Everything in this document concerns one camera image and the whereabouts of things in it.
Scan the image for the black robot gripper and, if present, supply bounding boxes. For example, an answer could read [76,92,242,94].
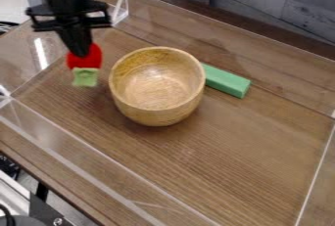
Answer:
[25,0,111,57]

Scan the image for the red felt strawberry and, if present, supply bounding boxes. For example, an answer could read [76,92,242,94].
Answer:
[65,42,104,88]

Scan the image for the light wooden bowl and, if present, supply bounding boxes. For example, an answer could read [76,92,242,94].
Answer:
[108,46,205,126]

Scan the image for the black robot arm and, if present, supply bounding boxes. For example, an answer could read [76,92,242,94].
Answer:
[25,0,111,58]

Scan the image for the green rectangular block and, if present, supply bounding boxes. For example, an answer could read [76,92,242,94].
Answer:
[202,64,252,99]

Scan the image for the black clamp under table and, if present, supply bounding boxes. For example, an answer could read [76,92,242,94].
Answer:
[0,197,75,226]

